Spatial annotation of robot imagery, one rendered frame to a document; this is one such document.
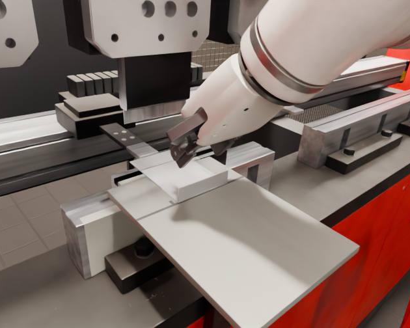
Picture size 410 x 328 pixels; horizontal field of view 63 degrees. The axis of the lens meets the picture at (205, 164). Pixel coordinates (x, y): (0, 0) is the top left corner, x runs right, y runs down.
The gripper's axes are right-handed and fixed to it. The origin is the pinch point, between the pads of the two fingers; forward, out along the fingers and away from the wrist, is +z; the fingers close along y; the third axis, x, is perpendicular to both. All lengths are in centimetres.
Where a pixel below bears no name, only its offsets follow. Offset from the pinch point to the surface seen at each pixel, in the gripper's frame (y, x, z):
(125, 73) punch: 6.2, -11.0, -1.6
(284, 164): -36.7, 3.4, 22.0
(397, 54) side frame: -214, -37, 51
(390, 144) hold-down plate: -66, 11, 13
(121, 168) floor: -70, -64, 192
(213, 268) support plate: 7.9, 13.6, -2.9
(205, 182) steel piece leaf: -0.1, 4.1, 3.1
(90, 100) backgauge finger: 1.1, -23.2, 23.4
